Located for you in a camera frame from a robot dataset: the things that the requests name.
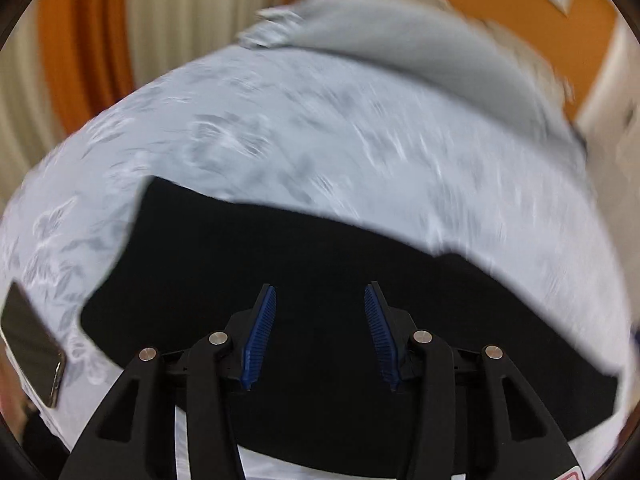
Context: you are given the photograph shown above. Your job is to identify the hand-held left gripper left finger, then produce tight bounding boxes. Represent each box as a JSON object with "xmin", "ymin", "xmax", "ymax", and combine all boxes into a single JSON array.
[{"xmin": 59, "ymin": 283, "xmax": 277, "ymax": 480}]

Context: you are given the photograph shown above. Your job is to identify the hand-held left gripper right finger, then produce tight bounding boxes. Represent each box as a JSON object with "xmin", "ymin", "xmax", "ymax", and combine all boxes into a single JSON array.
[{"xmin": 364, "ymin": 281, "xmax": 586, "ymax": 480}]

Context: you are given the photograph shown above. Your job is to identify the black pants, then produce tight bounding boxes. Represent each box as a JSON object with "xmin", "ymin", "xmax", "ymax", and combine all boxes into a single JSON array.
[{"xmin": 80, "ymin": 176, "xmax": 627, "ymax": 469}]

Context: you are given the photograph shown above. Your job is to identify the floral pale blue bedsheet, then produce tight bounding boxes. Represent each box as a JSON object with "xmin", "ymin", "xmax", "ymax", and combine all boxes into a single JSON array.
[{"xmin": 0, "ymin": 50, "xmax": 632, "ymax": 480}]

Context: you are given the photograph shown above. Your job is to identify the black smartphone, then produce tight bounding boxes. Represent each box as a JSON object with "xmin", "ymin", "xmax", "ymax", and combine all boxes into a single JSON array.
[{"xmin": 0, "ymin": 281, "xmax": 67, "ymax": 408}]

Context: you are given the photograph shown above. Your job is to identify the grey pillow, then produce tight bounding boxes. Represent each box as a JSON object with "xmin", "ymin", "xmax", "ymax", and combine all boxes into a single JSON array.
[{"xmin": 240, "ymin": 0, "xmax": 587, "ymax": 147}]

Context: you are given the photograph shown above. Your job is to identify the beige curtain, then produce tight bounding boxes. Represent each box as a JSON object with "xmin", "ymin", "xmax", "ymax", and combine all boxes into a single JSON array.
[{"xmin": 0, "ymin": 0, "xmax": 301, "ymax": 211}]

